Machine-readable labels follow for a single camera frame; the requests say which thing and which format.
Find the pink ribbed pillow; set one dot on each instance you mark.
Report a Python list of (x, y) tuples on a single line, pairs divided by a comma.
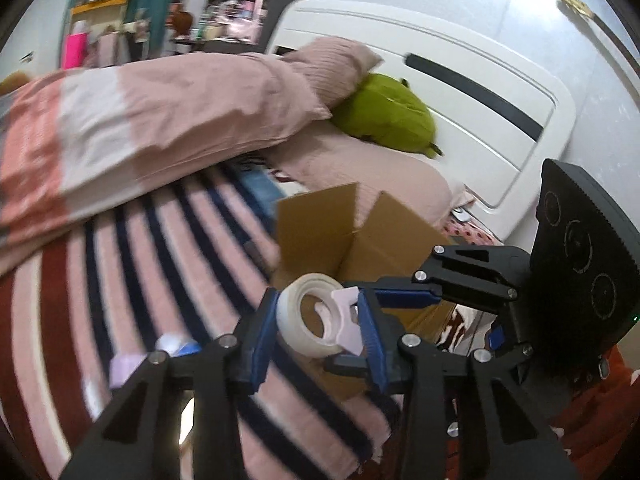
[(322, 156)]

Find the brown cardboard box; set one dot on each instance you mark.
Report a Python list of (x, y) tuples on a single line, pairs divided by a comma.
[(318, 232)]

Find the yellow wooden cabinet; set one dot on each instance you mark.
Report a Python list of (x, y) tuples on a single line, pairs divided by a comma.
[(103, 16)]

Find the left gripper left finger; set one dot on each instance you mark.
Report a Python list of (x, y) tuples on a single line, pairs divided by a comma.
[(137, 434)]

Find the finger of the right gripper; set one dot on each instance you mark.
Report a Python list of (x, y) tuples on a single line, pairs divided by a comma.
[(382, 370), (485, 278)]

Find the green plush toy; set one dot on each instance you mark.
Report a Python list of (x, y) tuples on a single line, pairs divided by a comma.
[(386, 112)]

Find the pink bottle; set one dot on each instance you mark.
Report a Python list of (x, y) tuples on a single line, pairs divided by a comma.
[(75, 45)]

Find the red sleeve forearm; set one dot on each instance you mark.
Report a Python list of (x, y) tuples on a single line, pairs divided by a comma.
[(598, 420)]

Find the striped pink bed blanket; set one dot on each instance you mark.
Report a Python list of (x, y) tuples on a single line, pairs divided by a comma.
[(188, 259)]

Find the cluttered shelf unit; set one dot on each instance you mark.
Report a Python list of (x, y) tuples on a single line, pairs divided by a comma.
[(231, 21)]

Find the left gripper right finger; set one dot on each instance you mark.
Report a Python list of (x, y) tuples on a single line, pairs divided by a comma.
[(473, 401)]

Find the purple rectangular box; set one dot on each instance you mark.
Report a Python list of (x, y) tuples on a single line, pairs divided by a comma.
[(122, 366)]

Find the white tape roll dispenser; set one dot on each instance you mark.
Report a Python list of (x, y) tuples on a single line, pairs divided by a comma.
[(318, 317)]

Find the white bed headboard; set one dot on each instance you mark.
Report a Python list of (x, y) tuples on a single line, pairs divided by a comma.
[(498, 116)]

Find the pink patchwork duvet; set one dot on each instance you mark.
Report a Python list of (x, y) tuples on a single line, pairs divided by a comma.
[(76, 143)]

